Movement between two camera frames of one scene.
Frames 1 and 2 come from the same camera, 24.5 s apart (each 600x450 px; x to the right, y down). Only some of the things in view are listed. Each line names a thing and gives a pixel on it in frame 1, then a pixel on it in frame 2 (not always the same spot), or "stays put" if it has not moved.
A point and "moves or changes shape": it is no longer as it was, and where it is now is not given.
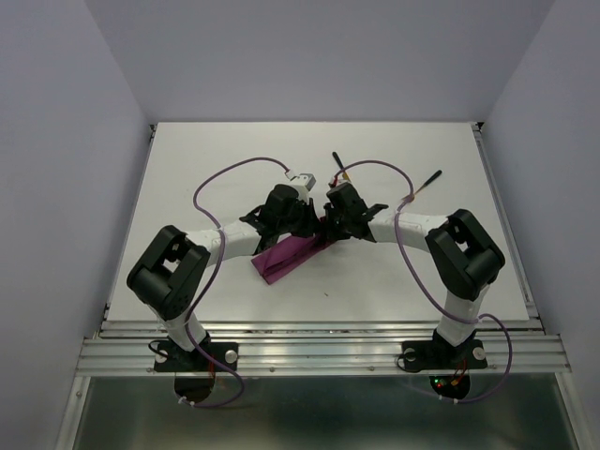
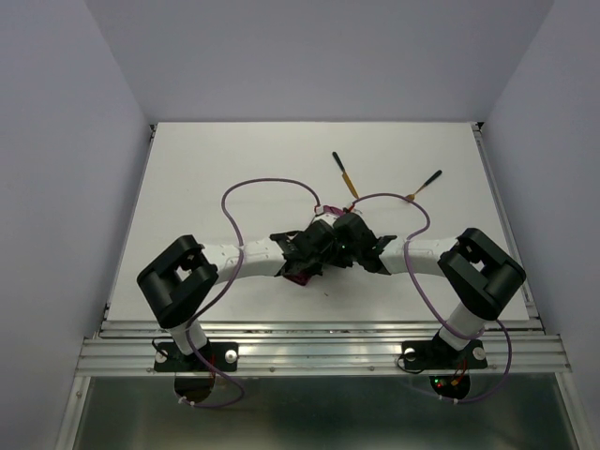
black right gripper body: x=345 y=218 to x=344 y=255
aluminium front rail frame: x=125 y=348 stays put
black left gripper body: x=285 y=223 to x=315 y=262
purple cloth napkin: x=271 y=262 moves or changes shape
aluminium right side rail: x=531 y=314 stays put
